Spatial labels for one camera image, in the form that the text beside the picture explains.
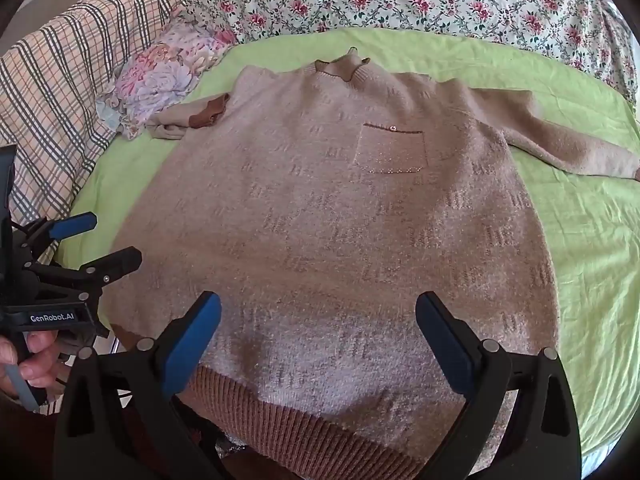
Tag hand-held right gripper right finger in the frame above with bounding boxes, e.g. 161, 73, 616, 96
415, 291, 583, 480

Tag person's left hand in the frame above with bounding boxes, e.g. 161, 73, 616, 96
0, 330, 68, 403

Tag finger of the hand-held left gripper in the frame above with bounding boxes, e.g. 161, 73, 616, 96
30, 246, 143, 306
12, 212, 98, 263

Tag floral quilt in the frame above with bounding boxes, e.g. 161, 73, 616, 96
185, 0, 640, 106

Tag green bed sheet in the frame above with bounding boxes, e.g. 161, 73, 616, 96
52, 27, 640, 471

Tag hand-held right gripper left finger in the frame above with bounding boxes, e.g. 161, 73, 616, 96
52, 291, 222, 480

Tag plaid blanket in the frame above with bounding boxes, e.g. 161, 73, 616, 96
0, 0, 201, 266

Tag beige knit sweater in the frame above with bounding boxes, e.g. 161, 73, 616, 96
107, 46, 640, 478

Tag pastel floral pillow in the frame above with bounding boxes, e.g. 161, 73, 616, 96
95, 7, 238, 141

